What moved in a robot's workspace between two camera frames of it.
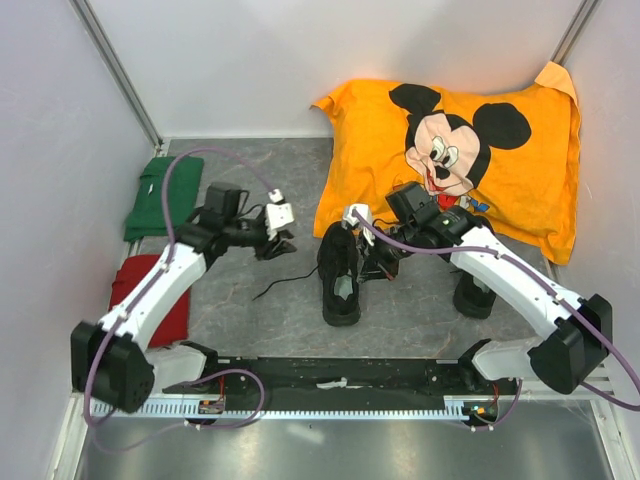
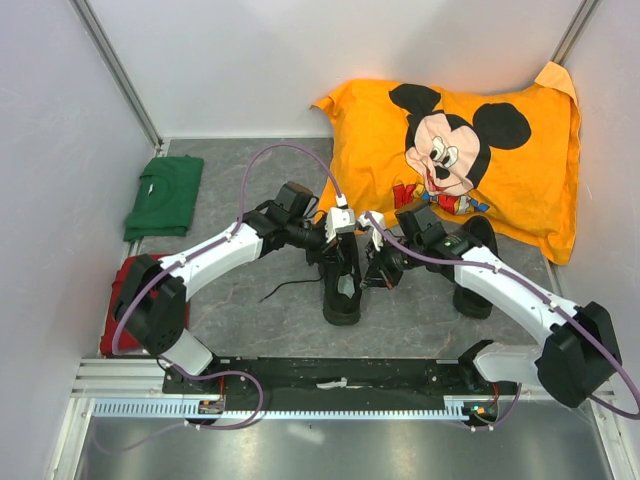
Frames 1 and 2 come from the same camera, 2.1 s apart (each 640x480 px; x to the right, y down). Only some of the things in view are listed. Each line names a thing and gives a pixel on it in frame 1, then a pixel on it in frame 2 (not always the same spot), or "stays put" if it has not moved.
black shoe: [472, 297] stays put
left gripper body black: [247, 232] to [308, 237]
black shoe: [337, 259] stays put
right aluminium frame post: [575, 32] stays put
